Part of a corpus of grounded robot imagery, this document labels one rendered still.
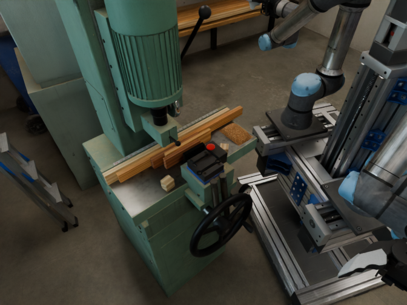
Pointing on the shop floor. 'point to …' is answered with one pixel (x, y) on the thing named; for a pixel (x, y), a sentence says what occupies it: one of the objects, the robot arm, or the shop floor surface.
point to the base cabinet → (168, 245)
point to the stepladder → (7, 166)
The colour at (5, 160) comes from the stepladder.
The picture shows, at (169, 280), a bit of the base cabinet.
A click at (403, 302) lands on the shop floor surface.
